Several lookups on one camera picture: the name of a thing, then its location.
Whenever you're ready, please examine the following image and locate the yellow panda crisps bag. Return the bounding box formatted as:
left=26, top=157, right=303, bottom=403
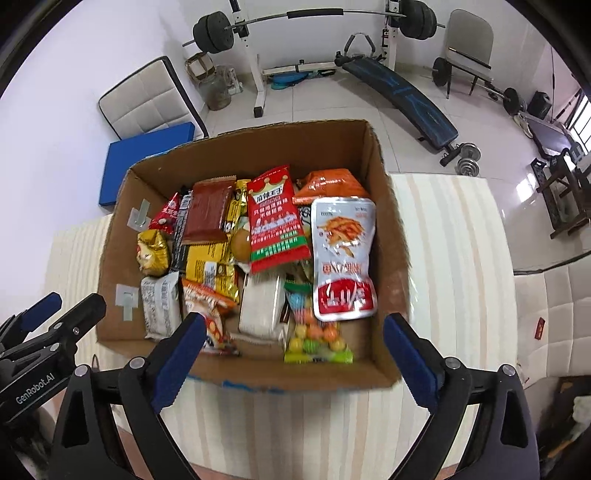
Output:
left=136, top=229, right=169, bottom=277

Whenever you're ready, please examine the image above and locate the orange snack packet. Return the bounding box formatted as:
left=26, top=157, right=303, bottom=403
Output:
left=293, top=168, right=370, bottom=206

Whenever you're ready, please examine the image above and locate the red crown spicy strip packet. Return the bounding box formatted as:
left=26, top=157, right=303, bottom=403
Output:
left=247, top=165, right=311, bottom=274

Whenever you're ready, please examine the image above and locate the small shiny red packet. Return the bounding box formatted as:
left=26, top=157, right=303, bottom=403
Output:
left=148, top=192, right=181, bottom=237

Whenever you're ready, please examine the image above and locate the grey chair with barbell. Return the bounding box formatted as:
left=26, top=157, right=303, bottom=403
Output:
left=432, top=9, right=525, bottom=116

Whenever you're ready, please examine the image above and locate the cardboard milk box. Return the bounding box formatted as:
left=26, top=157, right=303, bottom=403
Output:
left=96, top=120, right=409, bottom=391

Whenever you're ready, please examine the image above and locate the white chair with blue cushion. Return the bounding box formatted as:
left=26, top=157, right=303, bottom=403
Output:
left=97, top=56, right=208, bottom=207

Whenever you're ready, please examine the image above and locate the white grey snack packet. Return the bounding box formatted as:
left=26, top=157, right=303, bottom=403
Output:
left=140, top=272, right=182, bottom=341

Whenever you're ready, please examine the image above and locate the white quilted chair right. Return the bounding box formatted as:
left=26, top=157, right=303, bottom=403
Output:
left=515, top=256, right=591, bottom=388

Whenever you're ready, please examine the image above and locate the dark red packet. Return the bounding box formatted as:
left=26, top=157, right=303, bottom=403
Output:
left=182, top=176, right=236, bottom=245

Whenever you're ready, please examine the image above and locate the orange panda seeds bag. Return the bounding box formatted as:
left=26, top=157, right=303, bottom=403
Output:
left=181, top=277, right=238, bottom=356

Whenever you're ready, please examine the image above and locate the white red spicy strips pouch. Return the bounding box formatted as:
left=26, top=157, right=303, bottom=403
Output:
left=311, top=197, right=378, bottom=322

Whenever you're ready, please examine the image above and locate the black blue sit-up bench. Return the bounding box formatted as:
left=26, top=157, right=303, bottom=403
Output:
left=335, top=32, right=459, bottom=152

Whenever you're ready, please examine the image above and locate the large yellow black snack bag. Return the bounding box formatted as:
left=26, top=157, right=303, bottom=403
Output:
left=172, top=178, right=249, bottom=303

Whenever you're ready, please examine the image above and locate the dark wooden chair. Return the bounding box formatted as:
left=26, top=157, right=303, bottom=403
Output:
left=530, top=144, right=590, bottom=239

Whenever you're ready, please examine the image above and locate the braised egg packet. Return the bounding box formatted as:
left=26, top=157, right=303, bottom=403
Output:
left=229, top=216, right=252, bottom=264

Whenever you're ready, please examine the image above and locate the yellow puffed snack bag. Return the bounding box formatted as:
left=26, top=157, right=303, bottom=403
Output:
left=287, top=205, right=314, bottom=283

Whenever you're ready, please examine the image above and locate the colourful candy balls bag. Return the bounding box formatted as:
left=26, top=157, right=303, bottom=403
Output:
left=283, top=280, right=353, bottom=364

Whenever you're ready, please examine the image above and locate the white cake packet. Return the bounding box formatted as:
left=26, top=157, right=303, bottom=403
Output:
left=238, top=270, right=286, bottom=341

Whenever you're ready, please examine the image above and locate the dumbbell on floor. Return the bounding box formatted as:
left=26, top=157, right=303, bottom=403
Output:
left=440, top=142, right=482, bottom=177

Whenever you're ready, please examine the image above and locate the barbell on white rack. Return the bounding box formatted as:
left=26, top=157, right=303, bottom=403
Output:
left=184, top=1, right=445, bottom=118

